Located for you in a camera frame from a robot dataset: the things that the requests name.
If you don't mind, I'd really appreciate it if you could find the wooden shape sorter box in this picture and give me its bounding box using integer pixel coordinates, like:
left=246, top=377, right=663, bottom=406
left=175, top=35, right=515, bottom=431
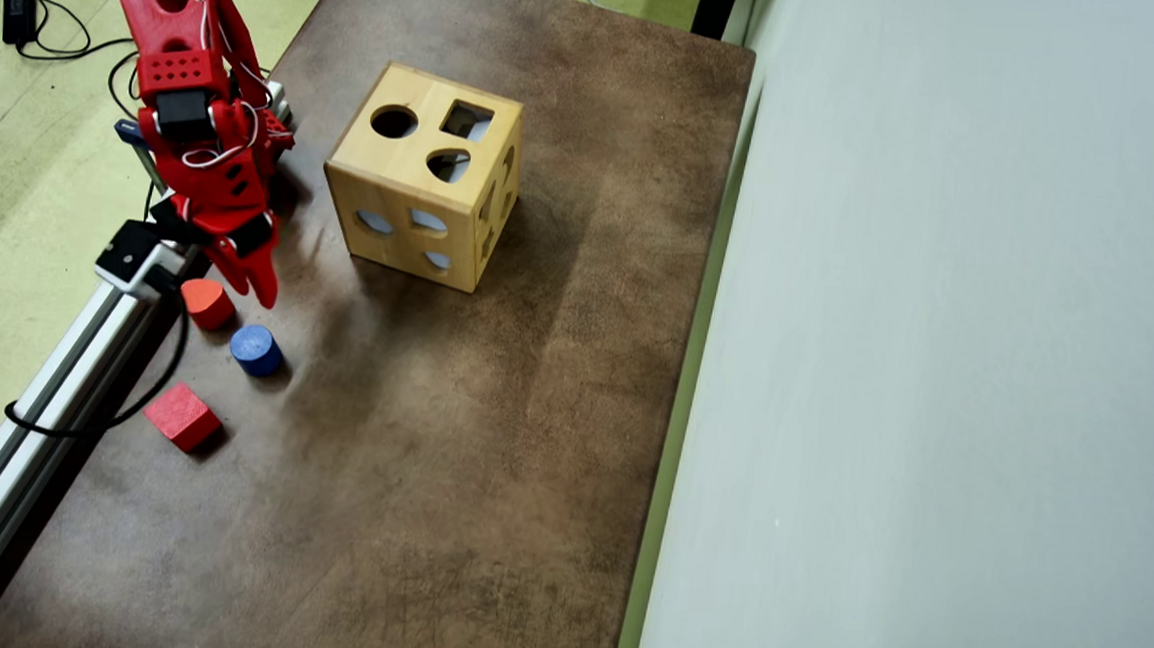
left=317, top=58, right=528, bottom=296

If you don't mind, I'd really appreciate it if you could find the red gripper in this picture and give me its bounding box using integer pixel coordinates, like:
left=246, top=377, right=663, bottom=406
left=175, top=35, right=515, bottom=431
left=141, top=131, right=291, bottom=311

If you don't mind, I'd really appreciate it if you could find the red rounded wooden block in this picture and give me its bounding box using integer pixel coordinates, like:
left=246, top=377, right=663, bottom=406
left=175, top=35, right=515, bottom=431
left=178, top=277, right=238, bottom=333

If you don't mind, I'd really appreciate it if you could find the blue wooden cylinder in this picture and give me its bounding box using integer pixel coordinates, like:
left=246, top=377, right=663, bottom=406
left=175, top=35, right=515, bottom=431
left=227, top=323, right=286, bottom=379

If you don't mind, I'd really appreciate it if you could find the black vertical post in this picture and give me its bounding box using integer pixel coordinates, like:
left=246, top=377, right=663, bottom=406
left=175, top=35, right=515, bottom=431
left=692, top=0, right=744, bottom=42

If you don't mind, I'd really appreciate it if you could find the black power adapter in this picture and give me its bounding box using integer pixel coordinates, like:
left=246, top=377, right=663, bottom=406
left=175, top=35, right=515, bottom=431
left=1, top=0, right=39, bottom=46

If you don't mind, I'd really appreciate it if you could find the black floor cable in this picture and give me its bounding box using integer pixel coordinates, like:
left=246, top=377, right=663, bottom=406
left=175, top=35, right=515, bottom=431
left=0, top=0, right=142, bottom=68

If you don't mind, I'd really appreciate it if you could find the aluminium profile rail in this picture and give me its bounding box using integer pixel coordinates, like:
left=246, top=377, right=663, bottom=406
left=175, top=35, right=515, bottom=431
left=0, top=163, right=238, bottom=648

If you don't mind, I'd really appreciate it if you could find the grey base bracket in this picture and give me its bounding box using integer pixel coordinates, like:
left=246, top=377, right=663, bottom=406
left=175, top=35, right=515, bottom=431
left=263, top=80, right=298, bottom=129

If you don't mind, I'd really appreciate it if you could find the blue clamp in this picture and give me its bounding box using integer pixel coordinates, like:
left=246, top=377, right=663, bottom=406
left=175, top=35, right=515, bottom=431
left=111, top=118, right=168, bottom=191

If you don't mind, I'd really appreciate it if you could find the black camera cable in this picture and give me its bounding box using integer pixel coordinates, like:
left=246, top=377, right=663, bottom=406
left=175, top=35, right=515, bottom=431
left=4, top=270, right=193, bottom=444

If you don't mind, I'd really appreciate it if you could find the red wooden cube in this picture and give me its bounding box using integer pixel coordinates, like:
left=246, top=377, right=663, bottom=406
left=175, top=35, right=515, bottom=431
left=141, top=380, right=226, bottom=455

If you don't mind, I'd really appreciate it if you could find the black and white wrist camera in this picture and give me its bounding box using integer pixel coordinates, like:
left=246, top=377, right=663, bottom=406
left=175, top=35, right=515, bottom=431
left=93, top=218, right=193, bottom=301

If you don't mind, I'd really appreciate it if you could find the white servo wire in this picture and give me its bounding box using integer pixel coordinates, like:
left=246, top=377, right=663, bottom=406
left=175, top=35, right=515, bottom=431
left=181, top=0, right=269, bottom=173

